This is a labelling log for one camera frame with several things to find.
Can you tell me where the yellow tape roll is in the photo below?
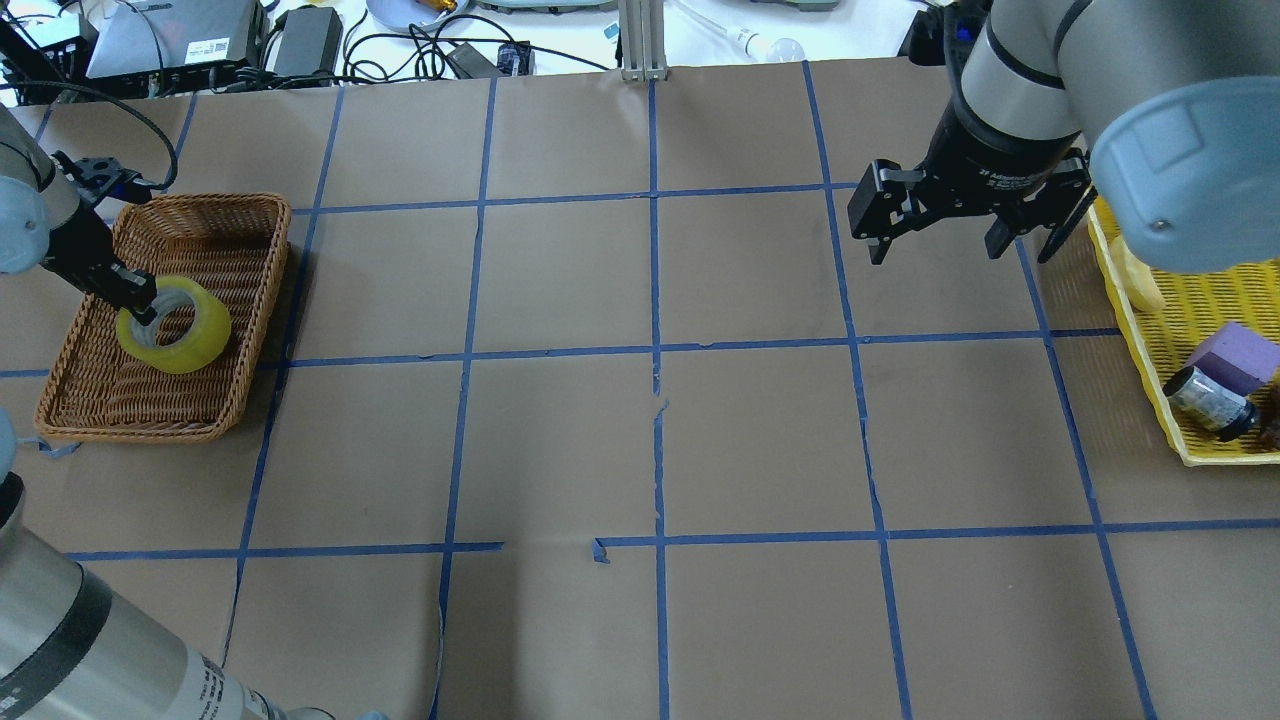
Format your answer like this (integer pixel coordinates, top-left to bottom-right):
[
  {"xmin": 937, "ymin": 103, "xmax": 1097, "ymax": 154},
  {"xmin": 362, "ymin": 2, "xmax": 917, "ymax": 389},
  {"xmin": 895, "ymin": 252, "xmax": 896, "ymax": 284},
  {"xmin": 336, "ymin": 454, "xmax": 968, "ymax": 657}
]
[{"xmin": 115, "ymin": 275, "xmax": 232, "ymax": 375}]

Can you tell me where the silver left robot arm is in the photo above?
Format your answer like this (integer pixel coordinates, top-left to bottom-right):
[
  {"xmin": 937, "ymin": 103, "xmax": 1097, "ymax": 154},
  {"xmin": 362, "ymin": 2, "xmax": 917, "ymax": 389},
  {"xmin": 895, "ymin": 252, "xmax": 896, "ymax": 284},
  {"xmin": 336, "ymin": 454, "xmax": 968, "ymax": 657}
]
[{"xmin": 3, "ymin": 86, "xmax": 919, "ymax": 719}]

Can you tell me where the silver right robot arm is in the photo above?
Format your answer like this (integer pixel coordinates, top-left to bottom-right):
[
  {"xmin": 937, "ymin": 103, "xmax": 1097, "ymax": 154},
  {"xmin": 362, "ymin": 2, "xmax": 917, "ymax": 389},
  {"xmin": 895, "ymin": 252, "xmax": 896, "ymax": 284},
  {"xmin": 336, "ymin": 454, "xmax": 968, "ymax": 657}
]
[{"xmin": 910, "ymin": 1, "xmax": 1277, "ymax": 274}]

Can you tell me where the brown wicker basket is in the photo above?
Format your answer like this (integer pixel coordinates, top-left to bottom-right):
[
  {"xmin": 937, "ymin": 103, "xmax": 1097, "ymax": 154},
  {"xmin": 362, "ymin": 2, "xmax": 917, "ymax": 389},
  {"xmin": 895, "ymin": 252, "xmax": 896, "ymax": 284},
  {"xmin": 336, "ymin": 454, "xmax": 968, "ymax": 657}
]
[{"xmin": 35, "ymin": 193, "xmax": 292, "ymax": 445}]

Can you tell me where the yellow banana toy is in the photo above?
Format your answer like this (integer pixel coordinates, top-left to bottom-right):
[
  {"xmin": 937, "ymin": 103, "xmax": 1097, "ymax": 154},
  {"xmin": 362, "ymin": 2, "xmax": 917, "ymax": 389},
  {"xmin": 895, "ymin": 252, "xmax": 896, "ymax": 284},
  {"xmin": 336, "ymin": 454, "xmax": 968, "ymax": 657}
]
[{"xmin": 1108, "ymin": 234, "xmax": 1166, "ymax": 313}]

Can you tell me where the light bulb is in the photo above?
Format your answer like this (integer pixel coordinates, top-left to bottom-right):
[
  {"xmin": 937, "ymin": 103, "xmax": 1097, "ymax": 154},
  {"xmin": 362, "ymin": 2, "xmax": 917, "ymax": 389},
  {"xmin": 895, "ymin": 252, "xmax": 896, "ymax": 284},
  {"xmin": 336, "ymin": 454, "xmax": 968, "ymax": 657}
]
[{"xmin": 682, "ymin": 4, "xmax": 806, "ymax": 63}]

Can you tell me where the yellow plastic basket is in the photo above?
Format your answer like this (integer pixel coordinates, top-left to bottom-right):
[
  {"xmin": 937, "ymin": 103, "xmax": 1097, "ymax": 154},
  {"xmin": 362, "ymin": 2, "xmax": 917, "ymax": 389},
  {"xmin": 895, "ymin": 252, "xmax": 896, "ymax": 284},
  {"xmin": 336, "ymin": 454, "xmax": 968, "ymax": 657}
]
[{"xmin": 1085, "ymin": 199, "xmax": 1279, "ymax": 468}]

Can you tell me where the black power brick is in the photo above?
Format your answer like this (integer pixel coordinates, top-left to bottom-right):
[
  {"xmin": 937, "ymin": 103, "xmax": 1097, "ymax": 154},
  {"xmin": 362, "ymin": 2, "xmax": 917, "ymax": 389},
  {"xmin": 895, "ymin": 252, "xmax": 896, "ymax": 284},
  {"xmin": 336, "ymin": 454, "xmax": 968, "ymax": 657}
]
[{"xmin": 270, "ymin": 5, "xmax": 343, "ymax": 88}]

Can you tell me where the purple foam block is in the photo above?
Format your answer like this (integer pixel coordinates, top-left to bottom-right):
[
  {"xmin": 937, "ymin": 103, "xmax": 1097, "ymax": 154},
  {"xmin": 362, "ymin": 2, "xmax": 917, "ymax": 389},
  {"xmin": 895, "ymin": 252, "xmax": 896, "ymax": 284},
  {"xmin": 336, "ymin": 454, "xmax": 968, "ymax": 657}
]
[{"xmin": 1185, "ymin": 322, "xmax": 1279, "ymax": 396}]

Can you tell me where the blue plate with object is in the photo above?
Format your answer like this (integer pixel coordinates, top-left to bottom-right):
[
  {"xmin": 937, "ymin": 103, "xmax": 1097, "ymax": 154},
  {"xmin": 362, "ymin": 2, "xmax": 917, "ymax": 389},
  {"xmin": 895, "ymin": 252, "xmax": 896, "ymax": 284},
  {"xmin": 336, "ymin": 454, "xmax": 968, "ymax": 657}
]
[{"xmin": 365, "ymin": 0, "xmax": 472, "ymax": 35}]

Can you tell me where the brown toy lion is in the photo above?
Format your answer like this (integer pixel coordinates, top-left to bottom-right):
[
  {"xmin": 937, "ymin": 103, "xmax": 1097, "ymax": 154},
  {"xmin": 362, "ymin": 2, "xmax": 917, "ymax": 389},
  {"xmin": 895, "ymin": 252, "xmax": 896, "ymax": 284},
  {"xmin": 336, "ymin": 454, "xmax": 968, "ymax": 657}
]
[{"xmin": 1258, "ymin": 384, "xmax": 1280, "ymax": 452}]

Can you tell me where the aluminium frame post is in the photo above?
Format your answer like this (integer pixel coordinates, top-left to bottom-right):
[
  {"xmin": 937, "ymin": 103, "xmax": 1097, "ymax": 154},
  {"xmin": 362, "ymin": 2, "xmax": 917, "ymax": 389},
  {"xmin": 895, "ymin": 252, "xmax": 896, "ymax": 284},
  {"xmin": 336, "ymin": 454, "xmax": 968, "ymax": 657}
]
[{"xmin": 617, "ymin": 0, "xmax": 669, "ymax": 82}]

